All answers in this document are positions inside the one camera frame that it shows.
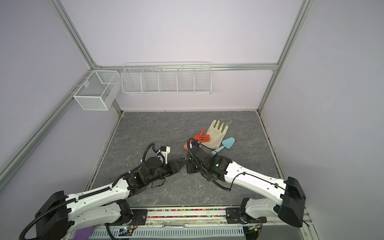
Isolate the white wire shelf basket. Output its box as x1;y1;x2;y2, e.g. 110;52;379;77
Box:
121;62;212;95

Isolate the beige cloth glove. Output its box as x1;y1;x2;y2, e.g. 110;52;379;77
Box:
203;120;229;149

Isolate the silver wrench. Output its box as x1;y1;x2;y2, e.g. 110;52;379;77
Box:
161;223;189;230

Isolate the purple cloth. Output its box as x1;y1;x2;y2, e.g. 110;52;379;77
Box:
72;226;95;240

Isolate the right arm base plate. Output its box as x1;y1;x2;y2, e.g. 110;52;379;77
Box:
225;208;267;225

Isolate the white slotted cable duct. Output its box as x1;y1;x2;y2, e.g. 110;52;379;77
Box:
110;227;245;240

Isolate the white mesh box basket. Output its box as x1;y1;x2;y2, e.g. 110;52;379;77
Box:
74;70;121;111

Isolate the red rubber glove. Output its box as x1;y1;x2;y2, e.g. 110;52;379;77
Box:
183;129;211;150

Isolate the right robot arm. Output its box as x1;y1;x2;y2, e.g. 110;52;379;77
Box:
187;146;307;228

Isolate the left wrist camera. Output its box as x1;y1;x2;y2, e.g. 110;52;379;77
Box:
160;146;171;157

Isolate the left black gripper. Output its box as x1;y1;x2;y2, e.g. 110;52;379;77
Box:
147;158;187;185

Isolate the teal garden trowel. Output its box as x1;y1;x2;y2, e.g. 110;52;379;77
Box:
211;137;236;156

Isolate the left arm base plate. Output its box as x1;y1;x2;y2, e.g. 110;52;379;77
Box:
120;209;148;226

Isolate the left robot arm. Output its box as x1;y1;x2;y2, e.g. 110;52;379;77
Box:
19;157;186;240

